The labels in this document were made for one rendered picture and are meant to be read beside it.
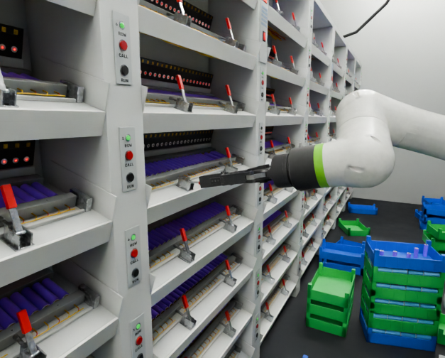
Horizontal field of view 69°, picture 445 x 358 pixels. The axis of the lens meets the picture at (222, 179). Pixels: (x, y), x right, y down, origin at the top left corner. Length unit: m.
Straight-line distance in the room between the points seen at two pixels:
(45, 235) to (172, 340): 0.51
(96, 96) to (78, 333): 0.43
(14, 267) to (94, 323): 0.22
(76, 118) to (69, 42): 0.17
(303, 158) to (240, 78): 0.63
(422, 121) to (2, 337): 0.86
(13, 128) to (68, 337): 0.37
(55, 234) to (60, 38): 0.35
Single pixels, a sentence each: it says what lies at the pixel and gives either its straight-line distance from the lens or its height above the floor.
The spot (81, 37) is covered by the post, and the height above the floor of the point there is 1.22.
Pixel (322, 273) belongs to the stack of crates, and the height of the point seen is 0.17.
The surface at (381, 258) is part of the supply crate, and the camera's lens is 1.71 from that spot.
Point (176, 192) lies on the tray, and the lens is 0.82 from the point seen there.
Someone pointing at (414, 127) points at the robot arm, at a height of 1.06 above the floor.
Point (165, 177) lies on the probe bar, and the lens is 0.84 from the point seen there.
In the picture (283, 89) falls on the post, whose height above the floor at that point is 1.24.
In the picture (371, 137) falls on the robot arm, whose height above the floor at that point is 1.04.
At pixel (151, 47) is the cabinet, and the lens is 1.04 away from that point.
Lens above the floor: 1.08
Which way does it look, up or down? 11 degrees down
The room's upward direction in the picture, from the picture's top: straight up
